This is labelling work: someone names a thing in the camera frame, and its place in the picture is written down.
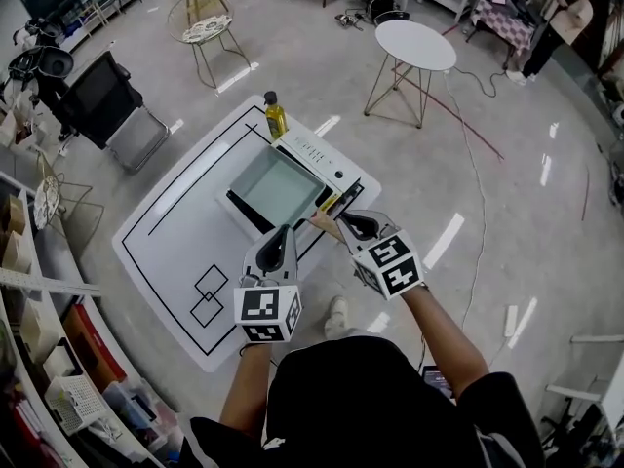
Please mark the person's black shirt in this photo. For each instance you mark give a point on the person's black shirt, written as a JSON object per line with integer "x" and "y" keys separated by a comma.
{"x": 365, "y": 407}

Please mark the black office chair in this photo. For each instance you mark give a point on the black office chair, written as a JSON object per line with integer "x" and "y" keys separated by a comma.
{"x": 100, "y": 98}

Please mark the person's right forearm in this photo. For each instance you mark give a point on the person's right forearm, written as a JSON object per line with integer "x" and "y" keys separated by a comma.
{"x": 443, "y": 334}

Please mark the white plastic basket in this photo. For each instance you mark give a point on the white plastic basket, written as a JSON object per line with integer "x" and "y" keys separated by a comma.
{"x": 73, "y": 402}

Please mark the dark tablet screen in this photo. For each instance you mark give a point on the dark tablet screen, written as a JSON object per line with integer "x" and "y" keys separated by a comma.
{"x": 439, "y": 382}

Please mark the white shelf unit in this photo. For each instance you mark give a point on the white shelf unit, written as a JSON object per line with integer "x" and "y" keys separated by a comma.
{"x": 29, "y": 281}

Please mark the yellow oil bottle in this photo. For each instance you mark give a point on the yellow oil bottle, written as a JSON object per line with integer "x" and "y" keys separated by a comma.
{"x": 277, "y": 117}

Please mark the round white side table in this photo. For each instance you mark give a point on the round white side table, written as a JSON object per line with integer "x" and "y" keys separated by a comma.
{"x": 414, "y": 44}

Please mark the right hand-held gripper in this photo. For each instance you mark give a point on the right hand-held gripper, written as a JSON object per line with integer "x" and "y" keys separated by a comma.
{"x": 390, "y": 266}

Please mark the person's left forearm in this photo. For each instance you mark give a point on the person's left forearm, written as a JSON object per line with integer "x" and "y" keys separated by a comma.
{"x": 248, "y": 388}

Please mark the person's white shoe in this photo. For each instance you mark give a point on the person's white shoe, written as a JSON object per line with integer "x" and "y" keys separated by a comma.
{"x": 336, "y": 317}

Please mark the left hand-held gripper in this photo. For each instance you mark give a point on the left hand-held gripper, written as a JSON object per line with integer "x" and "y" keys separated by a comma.
{"x": 265, "y": 307}

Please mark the checkered cloth table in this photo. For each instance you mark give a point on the checkered cloth table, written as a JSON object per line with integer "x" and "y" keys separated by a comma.
{"x": 502, "y": 20}

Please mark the red storage box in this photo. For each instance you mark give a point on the red storage box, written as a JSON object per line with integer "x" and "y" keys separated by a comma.
{"x": 95, "y": 346}

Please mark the brown cardboard box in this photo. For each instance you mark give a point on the brown cardboard box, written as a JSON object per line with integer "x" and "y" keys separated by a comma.
{"x": 17, "y": 254}
{"x": 13, "y": 215}

